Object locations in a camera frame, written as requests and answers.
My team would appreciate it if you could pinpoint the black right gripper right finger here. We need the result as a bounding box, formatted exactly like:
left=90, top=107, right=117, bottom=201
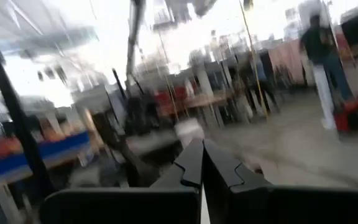
left=203, top=139, right=358, bottom=224

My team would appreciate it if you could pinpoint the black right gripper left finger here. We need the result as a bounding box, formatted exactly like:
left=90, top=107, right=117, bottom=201
left=39, top=138, right=204, bottom=224

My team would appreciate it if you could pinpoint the white column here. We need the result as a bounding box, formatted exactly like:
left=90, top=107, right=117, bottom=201
left=310, top=63, right=337, bottom=131

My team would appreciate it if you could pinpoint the red box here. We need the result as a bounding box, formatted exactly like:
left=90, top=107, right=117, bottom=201
left=333, top=96, right=358, bottom=132

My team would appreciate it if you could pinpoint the blue table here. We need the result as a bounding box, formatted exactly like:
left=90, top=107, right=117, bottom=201
left=0, top=131, right=92, bottom=182

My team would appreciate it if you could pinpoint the person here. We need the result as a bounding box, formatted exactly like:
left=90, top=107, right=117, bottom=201
left=299, top=14, right=354, bottom=103

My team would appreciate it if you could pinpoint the black slanted pole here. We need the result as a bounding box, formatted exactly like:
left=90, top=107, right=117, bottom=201
left=0, top=12, right=56, bottom=200

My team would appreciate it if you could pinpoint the yellow cable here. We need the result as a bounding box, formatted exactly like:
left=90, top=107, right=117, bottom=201
left=239, top=0, right=269, bottom=118

